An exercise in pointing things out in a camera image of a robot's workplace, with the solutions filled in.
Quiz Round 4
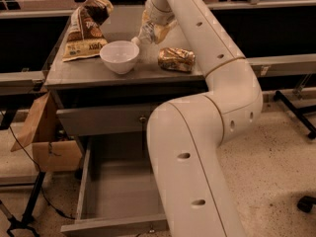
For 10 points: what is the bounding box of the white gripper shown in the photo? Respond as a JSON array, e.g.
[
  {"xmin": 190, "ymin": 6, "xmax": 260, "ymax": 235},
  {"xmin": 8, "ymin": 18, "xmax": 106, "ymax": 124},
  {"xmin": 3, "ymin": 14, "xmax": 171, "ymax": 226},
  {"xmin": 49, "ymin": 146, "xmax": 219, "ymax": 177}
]
[{"xmin": 142, "ymin": 0, "xmax": 178, "ymax": 44}]

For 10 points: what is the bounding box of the clear plastic water bottle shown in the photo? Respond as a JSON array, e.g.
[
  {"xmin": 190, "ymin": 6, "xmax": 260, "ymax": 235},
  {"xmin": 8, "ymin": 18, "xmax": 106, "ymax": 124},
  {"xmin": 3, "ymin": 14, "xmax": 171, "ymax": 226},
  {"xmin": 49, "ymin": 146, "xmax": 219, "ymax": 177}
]
[{"xmin": 131, "ymin": 21, "xmax": 155, "ymax": 45}]

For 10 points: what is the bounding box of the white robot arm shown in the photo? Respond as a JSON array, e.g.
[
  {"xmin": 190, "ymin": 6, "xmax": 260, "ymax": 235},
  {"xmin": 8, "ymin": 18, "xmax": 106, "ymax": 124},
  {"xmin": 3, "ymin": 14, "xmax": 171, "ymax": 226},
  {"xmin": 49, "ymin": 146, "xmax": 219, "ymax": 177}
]
[{"xmin": 146, "ymin": 0, "xmax": 263, "ymax": 237}]

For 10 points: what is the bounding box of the grey drawer cabinet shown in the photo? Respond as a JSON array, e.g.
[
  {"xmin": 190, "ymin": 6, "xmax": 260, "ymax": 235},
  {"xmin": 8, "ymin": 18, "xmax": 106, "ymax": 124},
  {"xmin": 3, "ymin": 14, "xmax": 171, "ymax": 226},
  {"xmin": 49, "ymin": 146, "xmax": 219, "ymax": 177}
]
[{"xmin": 43, "ymin": 4, "xmax": 211, "ymax": 237}]

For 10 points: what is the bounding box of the closed grey top drawer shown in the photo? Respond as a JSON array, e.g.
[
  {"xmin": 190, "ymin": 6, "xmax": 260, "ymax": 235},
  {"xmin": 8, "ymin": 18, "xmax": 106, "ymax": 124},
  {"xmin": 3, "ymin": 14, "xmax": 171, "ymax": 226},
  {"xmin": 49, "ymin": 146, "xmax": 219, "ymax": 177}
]
[{"xmin": 56, "ymin": 104, "xmax": 156, "ymax": 136}]

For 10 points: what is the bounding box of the open grey middle drawer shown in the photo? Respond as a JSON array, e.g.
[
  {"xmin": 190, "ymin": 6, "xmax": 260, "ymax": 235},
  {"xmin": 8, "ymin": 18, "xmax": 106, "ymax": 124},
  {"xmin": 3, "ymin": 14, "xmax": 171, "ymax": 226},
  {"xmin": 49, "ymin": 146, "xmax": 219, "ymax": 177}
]
[{"xmin": 61, "ymin": 131, "xmax": 168, "ymax": 237}]

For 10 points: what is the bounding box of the crumpled gold snack packet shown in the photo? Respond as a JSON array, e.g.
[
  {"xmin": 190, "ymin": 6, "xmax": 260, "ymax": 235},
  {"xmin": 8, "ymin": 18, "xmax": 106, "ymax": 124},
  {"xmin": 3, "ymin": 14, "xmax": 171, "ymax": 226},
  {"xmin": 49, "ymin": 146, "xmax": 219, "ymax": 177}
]
[{"xmin": 158, "ymin": 47, "xmax": 196, "ymax": 73}]

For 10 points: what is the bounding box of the white bowl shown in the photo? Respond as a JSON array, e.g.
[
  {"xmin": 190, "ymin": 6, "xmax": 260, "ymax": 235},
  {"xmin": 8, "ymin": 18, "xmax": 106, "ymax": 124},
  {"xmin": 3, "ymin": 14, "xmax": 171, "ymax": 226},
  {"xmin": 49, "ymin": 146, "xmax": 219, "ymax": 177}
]
[{"xmin": 100, "ymin": 40, "xmax": 139, "ymax": 74}]

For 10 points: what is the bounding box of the brown chip bag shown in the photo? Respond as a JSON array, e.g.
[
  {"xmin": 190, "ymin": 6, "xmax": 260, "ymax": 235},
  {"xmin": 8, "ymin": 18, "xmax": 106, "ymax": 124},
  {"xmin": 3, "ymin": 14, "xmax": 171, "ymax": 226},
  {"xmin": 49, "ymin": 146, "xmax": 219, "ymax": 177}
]
[{"xmin": 62, "ymin": 0, "xmax": 114, "ymax": 62}]

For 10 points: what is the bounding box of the cardboard box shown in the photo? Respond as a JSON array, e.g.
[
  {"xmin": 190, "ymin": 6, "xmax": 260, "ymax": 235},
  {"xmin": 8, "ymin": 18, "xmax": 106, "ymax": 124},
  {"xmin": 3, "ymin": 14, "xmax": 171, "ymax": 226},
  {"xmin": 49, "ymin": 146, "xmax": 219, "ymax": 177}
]
[{"xmin": 11, "ymin": 93, "xmax": 82, "ymax": 172}]

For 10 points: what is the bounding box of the black chair base leg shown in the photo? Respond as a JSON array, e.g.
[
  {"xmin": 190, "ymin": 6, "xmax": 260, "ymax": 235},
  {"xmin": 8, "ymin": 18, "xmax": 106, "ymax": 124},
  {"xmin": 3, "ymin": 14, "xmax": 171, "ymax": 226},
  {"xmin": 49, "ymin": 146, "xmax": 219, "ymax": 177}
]
[{"xmin": 274, "ymin": 91, "xmax": 316, "ymax": 139}]

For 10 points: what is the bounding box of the black tripod stand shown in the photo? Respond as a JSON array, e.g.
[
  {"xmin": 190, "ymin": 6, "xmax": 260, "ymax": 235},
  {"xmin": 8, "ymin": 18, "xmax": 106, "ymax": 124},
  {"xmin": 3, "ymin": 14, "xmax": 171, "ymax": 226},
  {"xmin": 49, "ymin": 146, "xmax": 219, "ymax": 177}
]
[{"xmin": 0, "ymin": 172, "xmax": 45, "ymax": 237}]

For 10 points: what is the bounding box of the black chair caster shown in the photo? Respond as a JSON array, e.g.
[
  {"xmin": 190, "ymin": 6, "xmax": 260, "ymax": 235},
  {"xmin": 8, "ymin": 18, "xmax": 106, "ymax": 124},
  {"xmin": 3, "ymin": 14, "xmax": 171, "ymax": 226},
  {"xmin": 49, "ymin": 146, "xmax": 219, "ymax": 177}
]
[{"xmin": 297, "ymin": 196, "xmax": 316, "ymax": 213}]

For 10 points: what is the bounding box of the black cable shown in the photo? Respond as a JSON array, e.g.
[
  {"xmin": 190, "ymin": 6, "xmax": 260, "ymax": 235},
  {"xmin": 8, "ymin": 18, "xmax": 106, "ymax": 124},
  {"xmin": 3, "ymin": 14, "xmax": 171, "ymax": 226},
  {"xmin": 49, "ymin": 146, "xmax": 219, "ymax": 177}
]
[{"xmin": 0, "ymin": 109, "xmax": 76, "ymax": 221}]

